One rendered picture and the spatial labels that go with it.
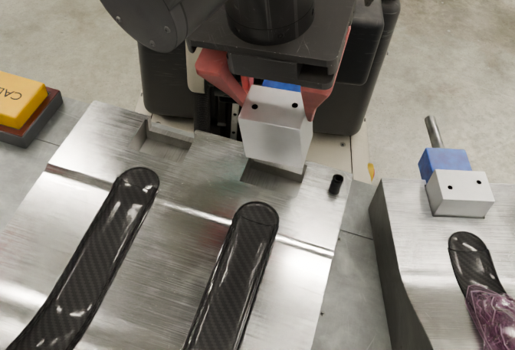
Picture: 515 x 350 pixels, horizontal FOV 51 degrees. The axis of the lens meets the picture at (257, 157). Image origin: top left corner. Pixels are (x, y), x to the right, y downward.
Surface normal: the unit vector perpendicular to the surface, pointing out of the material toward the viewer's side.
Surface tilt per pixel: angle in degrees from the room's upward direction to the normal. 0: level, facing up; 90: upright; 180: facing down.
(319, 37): 12
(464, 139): 0
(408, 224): 0
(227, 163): 0
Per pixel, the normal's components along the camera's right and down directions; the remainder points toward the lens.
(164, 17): -0.61, 0.69
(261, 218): -0.02, -0.56
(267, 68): -0.29, 0.81
